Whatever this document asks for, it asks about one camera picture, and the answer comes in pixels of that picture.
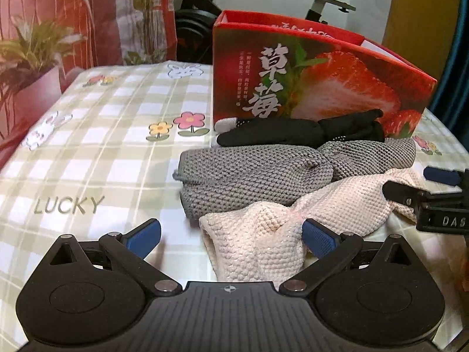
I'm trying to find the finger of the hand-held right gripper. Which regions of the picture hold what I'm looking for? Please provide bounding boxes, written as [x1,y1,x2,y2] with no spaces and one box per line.
[422,166,469,191]
[382,181,434,211]

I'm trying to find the checked bed sheet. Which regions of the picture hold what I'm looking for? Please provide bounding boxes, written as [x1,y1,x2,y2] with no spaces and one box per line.
[0,60,469,352]

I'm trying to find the grey knitted cloth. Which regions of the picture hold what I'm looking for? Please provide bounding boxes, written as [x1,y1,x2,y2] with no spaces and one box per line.
[173,138,417,221]

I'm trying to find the black exercise bike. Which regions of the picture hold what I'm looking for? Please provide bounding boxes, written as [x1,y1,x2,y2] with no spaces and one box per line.
[174,0,359,64]

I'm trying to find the black sock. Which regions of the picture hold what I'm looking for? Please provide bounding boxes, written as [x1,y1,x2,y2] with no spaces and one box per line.
[214,109,386,150]

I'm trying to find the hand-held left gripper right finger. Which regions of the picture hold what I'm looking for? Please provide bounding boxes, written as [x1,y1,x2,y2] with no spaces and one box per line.
[279,218,414,298]

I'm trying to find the dark blue curtain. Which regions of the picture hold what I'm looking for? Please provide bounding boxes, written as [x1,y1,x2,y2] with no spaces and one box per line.
[426,0,469,144]

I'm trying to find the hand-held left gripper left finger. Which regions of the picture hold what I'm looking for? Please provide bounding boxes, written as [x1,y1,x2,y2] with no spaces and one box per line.
[48,218,183,298]

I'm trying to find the wooden door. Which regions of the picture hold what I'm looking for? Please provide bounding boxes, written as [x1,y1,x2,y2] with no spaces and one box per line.
[382,0,461,78]

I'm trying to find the cream knitted sock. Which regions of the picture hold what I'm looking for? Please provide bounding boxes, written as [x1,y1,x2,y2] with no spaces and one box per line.
[199,168,428,283]

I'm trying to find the red strawberry printed cardboard box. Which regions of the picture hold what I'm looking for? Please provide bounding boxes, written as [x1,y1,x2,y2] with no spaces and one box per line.
[211,10,439,141]

